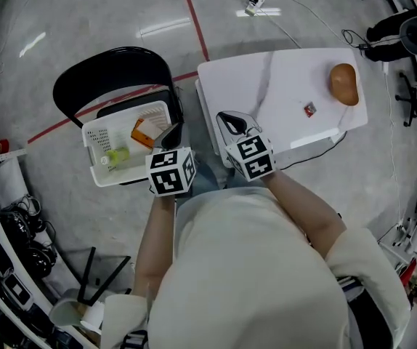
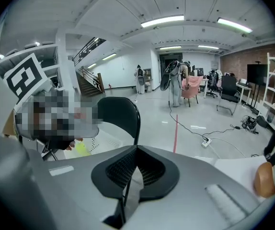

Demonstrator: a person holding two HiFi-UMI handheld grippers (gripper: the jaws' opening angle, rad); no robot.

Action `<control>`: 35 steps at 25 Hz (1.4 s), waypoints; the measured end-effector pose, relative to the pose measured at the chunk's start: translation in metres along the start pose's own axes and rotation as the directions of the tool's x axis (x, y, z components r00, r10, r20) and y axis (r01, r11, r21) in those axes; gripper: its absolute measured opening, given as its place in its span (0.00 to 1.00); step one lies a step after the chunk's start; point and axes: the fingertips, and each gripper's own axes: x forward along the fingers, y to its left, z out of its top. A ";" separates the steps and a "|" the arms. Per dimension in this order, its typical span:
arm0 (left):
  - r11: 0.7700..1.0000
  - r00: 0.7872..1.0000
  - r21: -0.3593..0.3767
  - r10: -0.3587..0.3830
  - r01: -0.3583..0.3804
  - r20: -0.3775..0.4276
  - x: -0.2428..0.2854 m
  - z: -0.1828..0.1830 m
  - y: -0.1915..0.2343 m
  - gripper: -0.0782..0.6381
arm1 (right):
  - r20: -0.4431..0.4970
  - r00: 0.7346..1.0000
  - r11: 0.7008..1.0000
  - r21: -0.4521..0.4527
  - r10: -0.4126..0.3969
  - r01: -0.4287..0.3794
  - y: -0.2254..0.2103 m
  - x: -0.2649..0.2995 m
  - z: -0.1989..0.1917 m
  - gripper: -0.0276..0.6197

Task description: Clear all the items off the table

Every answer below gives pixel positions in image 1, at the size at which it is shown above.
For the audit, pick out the black folding chair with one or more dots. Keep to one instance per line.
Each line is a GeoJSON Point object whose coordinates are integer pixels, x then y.
{"type": "Point", "coordinates": [110, 67]}

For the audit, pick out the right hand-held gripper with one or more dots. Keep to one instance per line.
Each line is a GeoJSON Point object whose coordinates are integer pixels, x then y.
{"type": "Point", "coordinates": [252, 158]}

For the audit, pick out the white marble table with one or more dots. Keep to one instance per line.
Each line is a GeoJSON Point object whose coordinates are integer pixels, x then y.
{"type": "Point", "coordinates": [292, 75]}

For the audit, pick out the pile of black headsets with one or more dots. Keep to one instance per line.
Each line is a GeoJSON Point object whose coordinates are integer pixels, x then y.
{"type": "Point", "coordinates": [27, 238]}

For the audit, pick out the person's cream shirt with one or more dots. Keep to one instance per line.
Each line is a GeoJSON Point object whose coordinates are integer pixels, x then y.
{"type": "Point", "coordinates": [248, 275]}

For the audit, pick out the small red packet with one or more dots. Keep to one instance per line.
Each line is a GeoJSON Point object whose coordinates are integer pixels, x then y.
{"type": "Point", "coordinates": [310, 108]}

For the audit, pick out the orange tissue packet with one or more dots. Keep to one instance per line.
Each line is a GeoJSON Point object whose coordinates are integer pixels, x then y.
{"type": "Point", "coordinates": [145, 135]}

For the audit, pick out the brown wooden bowl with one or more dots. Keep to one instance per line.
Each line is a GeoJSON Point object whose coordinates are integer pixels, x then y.
{"type": "Point", "coordinates": [344, 84]}

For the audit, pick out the green drink bottle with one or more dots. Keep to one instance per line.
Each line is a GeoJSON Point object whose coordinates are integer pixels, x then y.
{"type": "Point", "coordinates": [117, 156]}

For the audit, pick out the small white appliance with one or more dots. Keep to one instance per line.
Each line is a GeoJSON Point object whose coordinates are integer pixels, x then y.
{"type": "Point", "coordinates": [92, 316]}

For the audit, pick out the person's right forearm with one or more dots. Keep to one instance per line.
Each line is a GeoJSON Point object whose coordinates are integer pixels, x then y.
{"type": "Point", "coordinates": [306, 209]}

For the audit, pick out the person's blue jeans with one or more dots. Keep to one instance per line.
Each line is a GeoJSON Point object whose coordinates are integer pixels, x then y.
{"type": "Point", "coordinates": [205, 180]}

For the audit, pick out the person's left forearm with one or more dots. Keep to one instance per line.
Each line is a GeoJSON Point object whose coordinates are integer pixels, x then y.
{"type": "Point", "coordinates": [155, 245]}

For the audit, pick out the overturned black-legged stool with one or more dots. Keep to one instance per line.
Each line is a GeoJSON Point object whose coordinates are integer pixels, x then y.
{"type": "Point", "coordinates": [85, 285]}

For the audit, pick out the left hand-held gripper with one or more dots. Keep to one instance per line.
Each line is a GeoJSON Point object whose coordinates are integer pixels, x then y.
{"type": "Point", "coordinates": [170, 175]}

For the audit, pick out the white power strip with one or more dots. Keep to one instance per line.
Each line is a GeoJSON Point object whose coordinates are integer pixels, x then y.
{"type": "Point", "coordinates": [255, 6]}

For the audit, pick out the white perforated basket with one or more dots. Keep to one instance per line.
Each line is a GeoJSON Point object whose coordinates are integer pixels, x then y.
{"type": "Point", "coordinates": [121, 176]}

